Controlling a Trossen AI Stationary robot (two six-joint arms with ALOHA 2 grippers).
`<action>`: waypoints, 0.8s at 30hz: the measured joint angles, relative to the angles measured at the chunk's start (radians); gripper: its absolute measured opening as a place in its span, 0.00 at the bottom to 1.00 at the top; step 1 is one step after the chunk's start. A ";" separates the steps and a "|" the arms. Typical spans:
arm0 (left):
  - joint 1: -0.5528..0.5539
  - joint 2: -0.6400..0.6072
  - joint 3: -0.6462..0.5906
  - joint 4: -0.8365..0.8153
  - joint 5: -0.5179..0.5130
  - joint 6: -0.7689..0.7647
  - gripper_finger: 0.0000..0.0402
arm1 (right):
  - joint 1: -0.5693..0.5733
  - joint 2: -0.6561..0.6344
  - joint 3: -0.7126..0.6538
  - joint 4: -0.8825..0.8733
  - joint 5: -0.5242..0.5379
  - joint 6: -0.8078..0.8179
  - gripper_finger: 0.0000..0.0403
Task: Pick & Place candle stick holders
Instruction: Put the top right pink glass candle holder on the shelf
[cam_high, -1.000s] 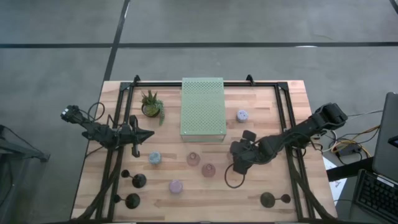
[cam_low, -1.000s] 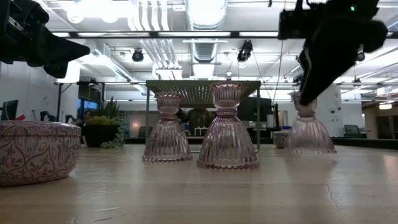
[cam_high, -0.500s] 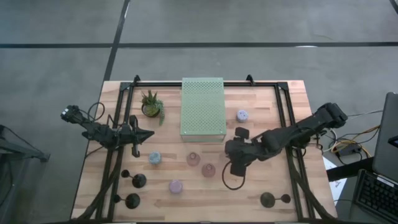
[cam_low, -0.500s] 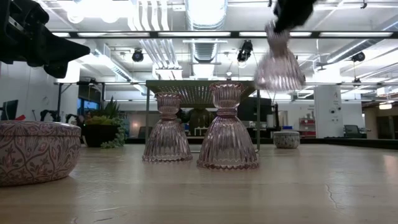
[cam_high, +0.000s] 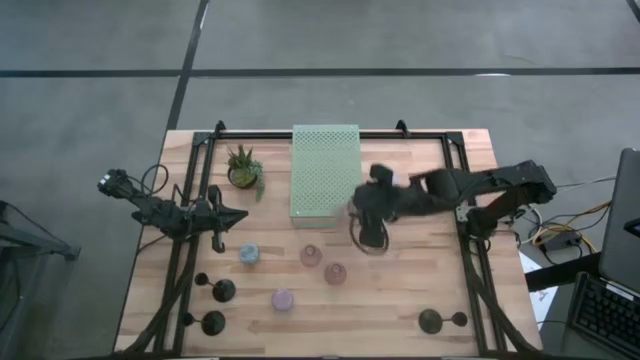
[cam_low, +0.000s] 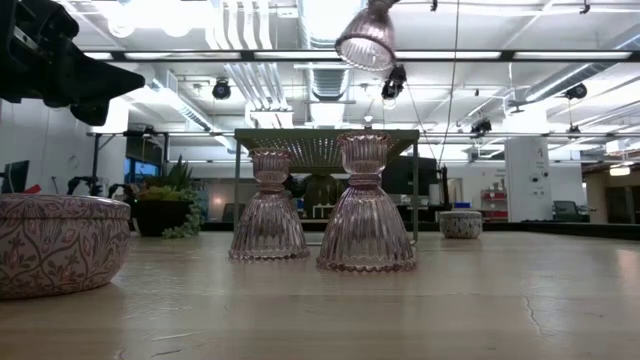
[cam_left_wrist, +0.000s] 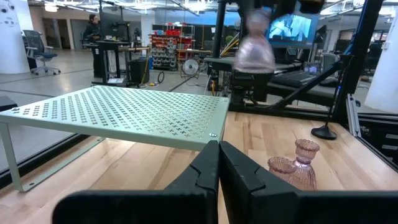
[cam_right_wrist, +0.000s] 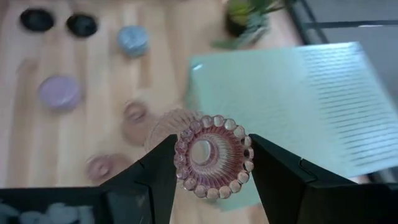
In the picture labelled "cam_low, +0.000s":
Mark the pink ribbed glass candle holder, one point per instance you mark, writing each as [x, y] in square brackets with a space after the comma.
[270, 220]
[365, 40]
[365, 220]

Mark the black aluminium frame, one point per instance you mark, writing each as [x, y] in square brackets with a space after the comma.
[246, 55]

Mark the black ceiling spotlight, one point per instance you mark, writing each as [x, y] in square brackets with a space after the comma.
[576, 91]
[221, 90]
[481, 126]
[395, 82]

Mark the black computer monitor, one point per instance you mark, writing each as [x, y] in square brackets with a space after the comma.
[15, 175]

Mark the large dark display screen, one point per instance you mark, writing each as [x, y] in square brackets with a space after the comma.
[404, 182]

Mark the white square pillar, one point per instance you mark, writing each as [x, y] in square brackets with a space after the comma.
[527, 180]

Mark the green perforated metal shelf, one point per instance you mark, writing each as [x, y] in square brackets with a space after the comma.
[320, 147]

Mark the potted succulent plant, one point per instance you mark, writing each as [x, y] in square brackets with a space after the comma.
[160, 215]

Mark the grey office chair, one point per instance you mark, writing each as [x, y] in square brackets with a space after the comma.
[565, 210]

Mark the grey patterned candle tin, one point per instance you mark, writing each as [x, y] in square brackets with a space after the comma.
[460, 225]

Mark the background black robot arm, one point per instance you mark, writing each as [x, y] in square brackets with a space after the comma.
[82, 182]

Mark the pink patterned candle tin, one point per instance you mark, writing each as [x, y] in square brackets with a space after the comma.
[55, 245]

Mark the red storage shelf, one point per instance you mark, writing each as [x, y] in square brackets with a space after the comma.
[494, 205]

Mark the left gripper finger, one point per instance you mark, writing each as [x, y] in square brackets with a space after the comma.
[92, 112]
[75, 80]

